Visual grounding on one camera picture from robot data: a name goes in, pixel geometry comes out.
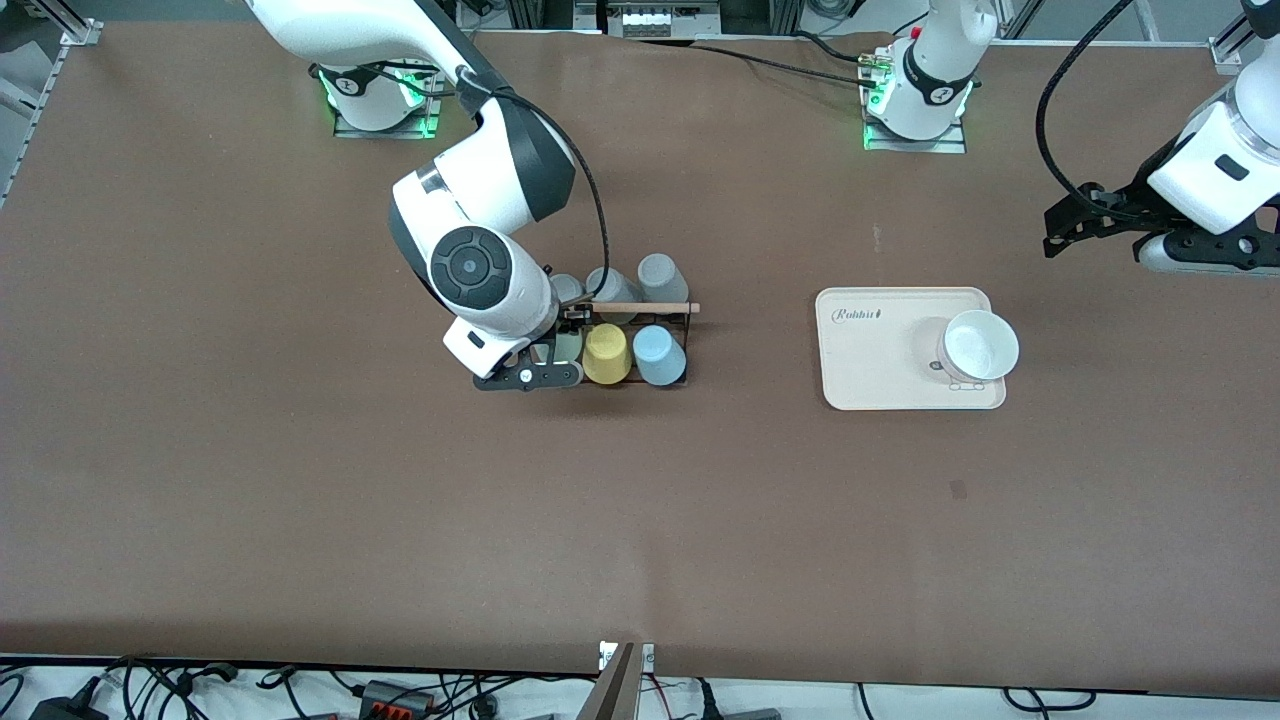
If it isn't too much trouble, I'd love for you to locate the light blue cup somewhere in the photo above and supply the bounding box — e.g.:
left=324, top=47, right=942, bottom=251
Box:
left=633, top=326, right=689, bottom=389

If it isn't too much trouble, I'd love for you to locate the yellow cup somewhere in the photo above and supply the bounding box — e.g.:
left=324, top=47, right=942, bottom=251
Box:
left=584, top=323, right=635, bottom=386

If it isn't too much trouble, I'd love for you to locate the white bowl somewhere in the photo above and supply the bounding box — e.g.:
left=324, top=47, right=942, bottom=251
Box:
left=936, top=309, right=1021, bottom=387

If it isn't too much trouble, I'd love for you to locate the cream plastic tray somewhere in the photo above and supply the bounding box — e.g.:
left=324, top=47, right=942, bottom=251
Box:
left=815, top=287, right=1008, bottom=412

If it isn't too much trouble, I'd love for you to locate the white device with slots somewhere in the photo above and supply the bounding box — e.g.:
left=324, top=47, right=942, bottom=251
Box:
left=605, top=0, right=723, bottom=39

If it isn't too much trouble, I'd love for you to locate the black orange terminal block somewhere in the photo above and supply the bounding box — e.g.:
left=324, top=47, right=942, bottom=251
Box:
left=360, top=680, right=438, bottom=719

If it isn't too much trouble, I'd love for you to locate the black power adapter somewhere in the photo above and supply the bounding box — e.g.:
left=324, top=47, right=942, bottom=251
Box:
left=28, top=693, right=111, bottom=720

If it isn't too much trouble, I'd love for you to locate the black wire cup rack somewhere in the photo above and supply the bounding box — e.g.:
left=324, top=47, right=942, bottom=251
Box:
left=545, top=300, right=701, bottom=389

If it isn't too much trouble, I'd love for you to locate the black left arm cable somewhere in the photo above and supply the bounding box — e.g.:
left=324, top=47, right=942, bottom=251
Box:
left=1036, top=0, right=1137, bottom=223

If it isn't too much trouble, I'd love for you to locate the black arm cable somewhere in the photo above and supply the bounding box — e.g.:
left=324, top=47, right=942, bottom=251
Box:
left=1036, top=0, right=1137, bottom=223
left=380, top=60, right=612, bottom=297

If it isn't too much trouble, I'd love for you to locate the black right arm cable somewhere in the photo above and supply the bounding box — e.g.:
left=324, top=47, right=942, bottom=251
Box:
left=380, top=60, right=612, bottom=297

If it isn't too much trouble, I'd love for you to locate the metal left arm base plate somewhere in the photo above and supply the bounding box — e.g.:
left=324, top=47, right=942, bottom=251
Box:
left=862, top=50, right=969, bottom=155

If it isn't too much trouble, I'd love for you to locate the aluminium corner bracket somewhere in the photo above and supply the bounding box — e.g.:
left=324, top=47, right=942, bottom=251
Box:
left=30, top=0, right=103, bottom=48
left=1208, top=0, right=1280, bottom=73

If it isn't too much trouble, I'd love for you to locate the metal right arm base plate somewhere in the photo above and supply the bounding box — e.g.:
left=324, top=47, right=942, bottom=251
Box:
left=333, top=60, right=444, bottom=140

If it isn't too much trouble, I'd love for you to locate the black cable on table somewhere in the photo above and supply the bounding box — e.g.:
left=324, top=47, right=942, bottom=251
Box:
left=630, top=36, right=886, bottom=89

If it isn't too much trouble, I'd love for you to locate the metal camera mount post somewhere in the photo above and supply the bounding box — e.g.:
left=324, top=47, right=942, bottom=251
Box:
left=578, top=641, right=656, bottom=720

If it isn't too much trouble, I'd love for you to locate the black looped floor cable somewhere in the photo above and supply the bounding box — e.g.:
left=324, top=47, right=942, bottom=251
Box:
left=1003, top=686, right=1098, bottom=714

